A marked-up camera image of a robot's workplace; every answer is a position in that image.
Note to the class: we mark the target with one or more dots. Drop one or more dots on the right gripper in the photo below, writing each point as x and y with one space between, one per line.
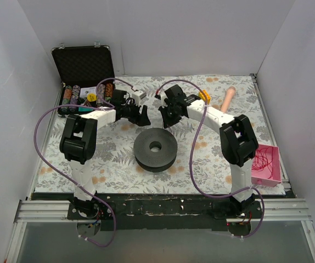
168 111

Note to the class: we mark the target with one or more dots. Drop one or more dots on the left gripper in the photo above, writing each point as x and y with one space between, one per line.
136 114

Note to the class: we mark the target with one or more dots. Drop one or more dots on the black cable spool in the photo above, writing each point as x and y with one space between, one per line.
155 149

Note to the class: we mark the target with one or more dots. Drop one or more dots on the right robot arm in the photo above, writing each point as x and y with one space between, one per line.
238 140

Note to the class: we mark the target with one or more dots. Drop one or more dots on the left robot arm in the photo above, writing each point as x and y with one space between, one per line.
79 138

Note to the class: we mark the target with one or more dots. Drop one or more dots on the floral table mat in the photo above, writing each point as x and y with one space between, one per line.
200 163

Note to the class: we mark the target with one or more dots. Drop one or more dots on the yellow toy brick tower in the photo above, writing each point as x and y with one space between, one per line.
204 96

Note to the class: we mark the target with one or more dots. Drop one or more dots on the beige toy microphone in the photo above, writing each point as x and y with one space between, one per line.
230 92

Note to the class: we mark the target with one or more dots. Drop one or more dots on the black poker chip case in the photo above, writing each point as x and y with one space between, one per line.
84 66

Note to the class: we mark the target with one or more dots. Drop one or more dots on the black front base bar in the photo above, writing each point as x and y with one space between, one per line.
158 212

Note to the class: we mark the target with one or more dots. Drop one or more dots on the pink plastic box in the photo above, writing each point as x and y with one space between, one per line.
265 169

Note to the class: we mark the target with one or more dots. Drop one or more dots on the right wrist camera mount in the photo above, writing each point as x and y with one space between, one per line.
162 96

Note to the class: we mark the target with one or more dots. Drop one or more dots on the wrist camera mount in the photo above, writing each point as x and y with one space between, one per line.
162 96
138 96

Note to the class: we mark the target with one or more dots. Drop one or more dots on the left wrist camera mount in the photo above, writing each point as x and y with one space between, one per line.
138 96

